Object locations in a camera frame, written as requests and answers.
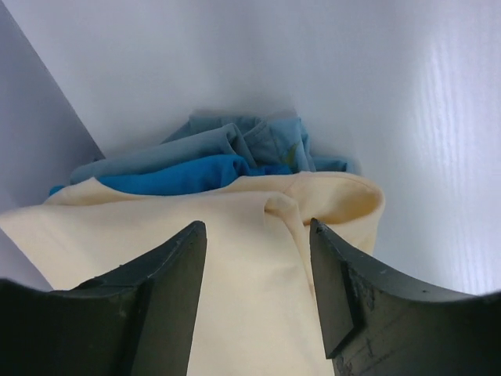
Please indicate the beige t shirt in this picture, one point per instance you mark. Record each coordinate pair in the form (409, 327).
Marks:
(257, 313)

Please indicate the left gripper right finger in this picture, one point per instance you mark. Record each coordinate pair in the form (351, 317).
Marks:
(376, 320)

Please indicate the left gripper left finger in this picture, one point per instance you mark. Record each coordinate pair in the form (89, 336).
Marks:
(137, 319)

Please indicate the folded blue t shirt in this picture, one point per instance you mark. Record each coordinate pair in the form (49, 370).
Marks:
(197, 176)

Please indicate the folded light blue striped shirt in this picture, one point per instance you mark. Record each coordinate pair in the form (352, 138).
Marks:
(277, 140)

